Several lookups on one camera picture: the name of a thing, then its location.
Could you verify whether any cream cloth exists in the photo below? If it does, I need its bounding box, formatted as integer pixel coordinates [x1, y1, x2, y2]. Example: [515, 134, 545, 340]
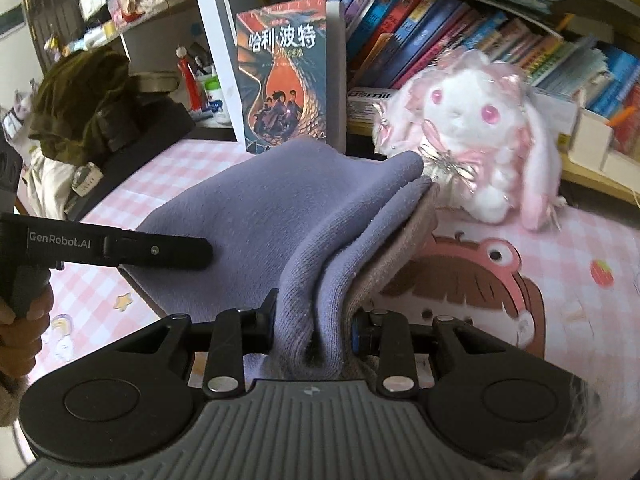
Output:
[20, 157, 81, 221]

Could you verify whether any olive green jacket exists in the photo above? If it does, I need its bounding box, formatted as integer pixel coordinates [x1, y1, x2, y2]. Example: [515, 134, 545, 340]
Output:
[27, 49, 133, 167]

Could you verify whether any purple knit sweater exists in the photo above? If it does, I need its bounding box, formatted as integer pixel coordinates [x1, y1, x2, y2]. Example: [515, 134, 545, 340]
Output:
[120, 139, 435, 382]

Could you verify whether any white printed box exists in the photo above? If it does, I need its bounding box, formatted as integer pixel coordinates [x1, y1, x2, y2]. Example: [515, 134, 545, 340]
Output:
[346, 86, 401, 128]

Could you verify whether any bundle of pens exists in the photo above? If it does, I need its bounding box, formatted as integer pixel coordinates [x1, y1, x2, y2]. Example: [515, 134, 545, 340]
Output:
[187, 42, 218, 78]

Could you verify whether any white pink bunny plush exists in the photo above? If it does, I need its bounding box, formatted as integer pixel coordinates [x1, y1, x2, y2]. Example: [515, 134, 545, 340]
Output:
[371, 49, 568, 233]

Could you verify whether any person's left hand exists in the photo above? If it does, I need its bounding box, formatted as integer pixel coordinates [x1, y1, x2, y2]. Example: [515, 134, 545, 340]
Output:
[0, 287, 55, 378]

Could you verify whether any dark framed board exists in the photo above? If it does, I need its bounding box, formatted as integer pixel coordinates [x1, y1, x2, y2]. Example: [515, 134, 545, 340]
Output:
[19, 0, 85, 53]

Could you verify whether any white wristwatch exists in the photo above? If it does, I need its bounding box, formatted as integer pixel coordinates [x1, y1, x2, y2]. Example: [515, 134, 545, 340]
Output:
[70, 162, 105, 197]

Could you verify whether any pink checked desk mat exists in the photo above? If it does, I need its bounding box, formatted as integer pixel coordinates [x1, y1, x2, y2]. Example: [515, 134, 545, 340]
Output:
[15, 137, 640, 480]

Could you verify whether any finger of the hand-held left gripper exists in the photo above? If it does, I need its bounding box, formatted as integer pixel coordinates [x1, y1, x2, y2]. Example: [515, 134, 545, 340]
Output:
[102, 232, 214, 271]

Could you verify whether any dark dragon cover book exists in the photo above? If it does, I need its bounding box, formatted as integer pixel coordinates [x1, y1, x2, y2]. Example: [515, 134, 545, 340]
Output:
[235, 0, 347, 155]

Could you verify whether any mauve brown garment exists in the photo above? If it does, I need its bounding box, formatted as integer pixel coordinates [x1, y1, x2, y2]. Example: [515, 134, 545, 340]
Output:
[340, 182, 442, 381]

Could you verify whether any black flat case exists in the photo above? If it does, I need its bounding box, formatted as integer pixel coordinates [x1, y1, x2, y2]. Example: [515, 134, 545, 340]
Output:
[65, 95, 197, 223]

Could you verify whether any beige cardboard box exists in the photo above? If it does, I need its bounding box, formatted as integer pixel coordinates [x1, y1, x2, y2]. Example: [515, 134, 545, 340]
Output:
[557, 105, 617, 173]

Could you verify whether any white wooden bookshelf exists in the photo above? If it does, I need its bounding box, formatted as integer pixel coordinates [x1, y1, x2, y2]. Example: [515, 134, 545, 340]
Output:
[0, 0, 640, 211]

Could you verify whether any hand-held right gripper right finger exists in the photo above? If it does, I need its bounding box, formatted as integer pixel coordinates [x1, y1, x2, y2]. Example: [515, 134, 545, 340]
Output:
[351, 309, 542, 401]

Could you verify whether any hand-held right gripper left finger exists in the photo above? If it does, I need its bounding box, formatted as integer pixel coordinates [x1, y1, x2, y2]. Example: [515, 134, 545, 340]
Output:
[97, 288, 280, 402]

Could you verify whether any orange pen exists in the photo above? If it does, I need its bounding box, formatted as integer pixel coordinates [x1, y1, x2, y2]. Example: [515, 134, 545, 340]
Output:
[604, 106, 638, 128]

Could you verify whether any red tassel charm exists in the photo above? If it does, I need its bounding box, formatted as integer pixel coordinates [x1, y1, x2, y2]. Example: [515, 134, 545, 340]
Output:
[175, 46, 202, 113]

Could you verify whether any row of colourful books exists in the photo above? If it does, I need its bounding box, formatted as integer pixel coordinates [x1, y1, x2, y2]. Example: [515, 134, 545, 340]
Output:
[327, 0, 640, 161]

